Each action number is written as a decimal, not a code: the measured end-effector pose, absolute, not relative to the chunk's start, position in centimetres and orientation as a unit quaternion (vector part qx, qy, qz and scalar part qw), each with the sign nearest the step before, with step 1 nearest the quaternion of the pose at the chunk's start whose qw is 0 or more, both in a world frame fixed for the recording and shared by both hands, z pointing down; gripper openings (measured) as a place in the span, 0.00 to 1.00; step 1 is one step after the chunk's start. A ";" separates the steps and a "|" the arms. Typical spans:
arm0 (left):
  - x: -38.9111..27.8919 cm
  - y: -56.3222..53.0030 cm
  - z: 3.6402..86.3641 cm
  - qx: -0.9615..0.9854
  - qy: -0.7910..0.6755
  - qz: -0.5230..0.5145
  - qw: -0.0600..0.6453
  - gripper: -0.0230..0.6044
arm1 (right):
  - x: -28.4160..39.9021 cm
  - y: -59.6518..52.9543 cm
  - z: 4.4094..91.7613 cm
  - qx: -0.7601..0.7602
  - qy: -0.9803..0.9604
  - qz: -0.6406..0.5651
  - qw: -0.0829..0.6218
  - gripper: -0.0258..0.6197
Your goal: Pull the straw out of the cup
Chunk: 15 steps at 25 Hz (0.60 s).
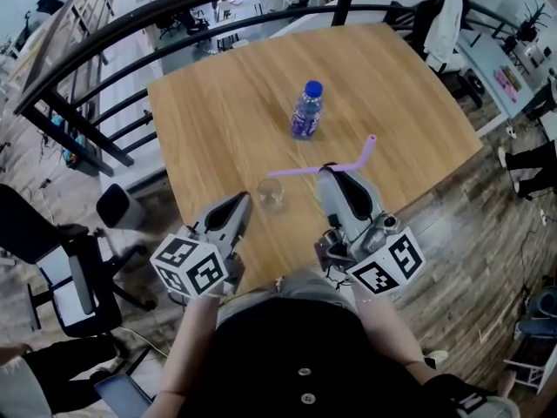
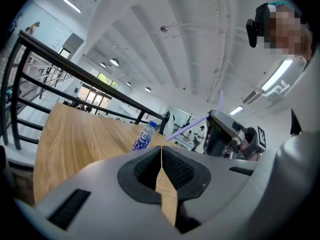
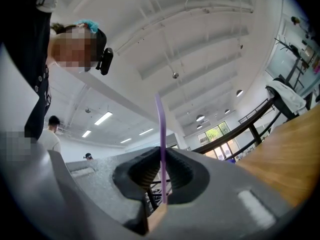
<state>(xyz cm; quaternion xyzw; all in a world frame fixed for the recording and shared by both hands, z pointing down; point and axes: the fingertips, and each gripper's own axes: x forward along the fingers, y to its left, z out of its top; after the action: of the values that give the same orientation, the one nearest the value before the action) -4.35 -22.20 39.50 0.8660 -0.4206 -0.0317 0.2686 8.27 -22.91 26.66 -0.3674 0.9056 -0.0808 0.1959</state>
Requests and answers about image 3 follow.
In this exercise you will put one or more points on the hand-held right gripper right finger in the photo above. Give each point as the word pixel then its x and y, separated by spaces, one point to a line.
pixel 220 196

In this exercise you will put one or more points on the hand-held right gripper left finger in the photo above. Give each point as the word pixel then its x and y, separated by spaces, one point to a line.
pixel 100 184

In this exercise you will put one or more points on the purple straw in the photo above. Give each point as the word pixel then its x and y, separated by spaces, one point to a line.
pixel 163 134

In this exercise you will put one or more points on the long ceiling light panel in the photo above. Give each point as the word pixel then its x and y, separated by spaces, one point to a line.
pixel 86 133
pixel 103 118
pixel 146 131
pixel 125 140

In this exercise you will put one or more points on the large window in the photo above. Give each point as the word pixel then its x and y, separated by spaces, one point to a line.
pixel 213 132

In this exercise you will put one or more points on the round pendant lamp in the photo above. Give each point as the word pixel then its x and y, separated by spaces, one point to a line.
pixel 239 92
pixel 199 127
pixel 227 111
pixel 200 117

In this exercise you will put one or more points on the white cloth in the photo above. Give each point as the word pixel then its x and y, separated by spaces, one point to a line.
pixel 287 94

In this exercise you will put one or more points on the person's head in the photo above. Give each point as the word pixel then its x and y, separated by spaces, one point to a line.
pixel 72 49

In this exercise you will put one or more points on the blue hair scrunchie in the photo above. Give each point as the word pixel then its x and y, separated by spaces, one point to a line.
pixel 88 25

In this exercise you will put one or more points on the black coat rack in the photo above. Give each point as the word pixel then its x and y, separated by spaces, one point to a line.
pixel 292 50

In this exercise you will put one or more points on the green hanging plant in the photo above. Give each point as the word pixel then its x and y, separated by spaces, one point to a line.
pixel 295 20

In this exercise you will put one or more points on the black head-mounted camera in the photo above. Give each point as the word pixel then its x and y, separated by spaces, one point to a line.
pixel 106 60

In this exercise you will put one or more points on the ceiling dome camera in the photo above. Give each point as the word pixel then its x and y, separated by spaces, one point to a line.
pixel 175 75

